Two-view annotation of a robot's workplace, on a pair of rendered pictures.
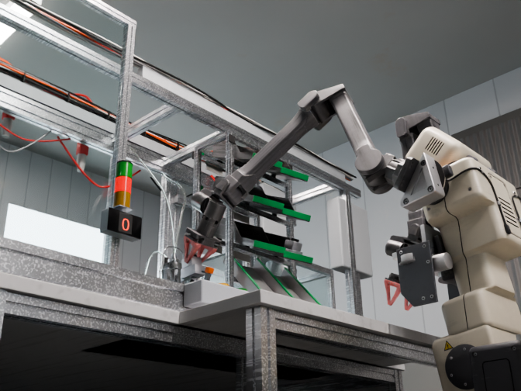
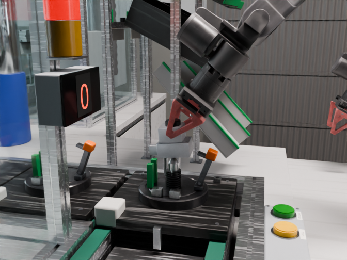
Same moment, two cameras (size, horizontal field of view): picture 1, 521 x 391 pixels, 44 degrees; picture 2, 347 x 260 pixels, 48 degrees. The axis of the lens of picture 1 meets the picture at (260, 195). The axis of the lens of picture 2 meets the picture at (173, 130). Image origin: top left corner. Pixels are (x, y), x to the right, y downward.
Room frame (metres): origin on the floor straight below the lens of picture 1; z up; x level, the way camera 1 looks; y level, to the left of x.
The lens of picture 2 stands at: (1.25, 0.57, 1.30)
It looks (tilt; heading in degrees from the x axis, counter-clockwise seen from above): 15 degrees down; 331
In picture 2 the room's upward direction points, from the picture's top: straight up
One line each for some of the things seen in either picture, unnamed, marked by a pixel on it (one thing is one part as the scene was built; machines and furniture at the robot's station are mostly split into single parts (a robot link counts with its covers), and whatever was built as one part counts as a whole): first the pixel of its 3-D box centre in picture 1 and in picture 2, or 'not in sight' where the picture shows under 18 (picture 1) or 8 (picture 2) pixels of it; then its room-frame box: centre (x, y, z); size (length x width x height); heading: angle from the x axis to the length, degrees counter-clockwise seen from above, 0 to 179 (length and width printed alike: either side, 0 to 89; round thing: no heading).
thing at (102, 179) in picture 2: not in sight; (57, 166); (2.06, 0.40, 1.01); 0.24 x 0.24 x 0.13; 48
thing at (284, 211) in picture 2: not in sight; (283, 213); (1.74, 0.06, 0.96); 0.04 x 0.04 x 0.02
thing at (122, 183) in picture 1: (122, 186); (61, 1); (1.83, 0.43, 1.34); 0.05 x 0.05 x 0.05
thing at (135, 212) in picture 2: not in sight; (173, 199); (1.89, 0.21, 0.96); 0.24 x 0.24 x 0.02; 48
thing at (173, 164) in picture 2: not in sight; (173, 163); (1.89, 0.21, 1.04); 0.02 x 0.02 x 0.03
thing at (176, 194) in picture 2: not in sight; (175, 193); (1.85, 0.23, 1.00); 0.02 x 0.01 x 0.02; 48
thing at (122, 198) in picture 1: (122, 201); (63, 38); (1.83, 0.43, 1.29); 0.05 x 0.05 x 0.05
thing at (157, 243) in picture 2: not in sight; (157, 237); (1.80, 0.30, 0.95); 0.01 x 0.01 x 0.04; 48
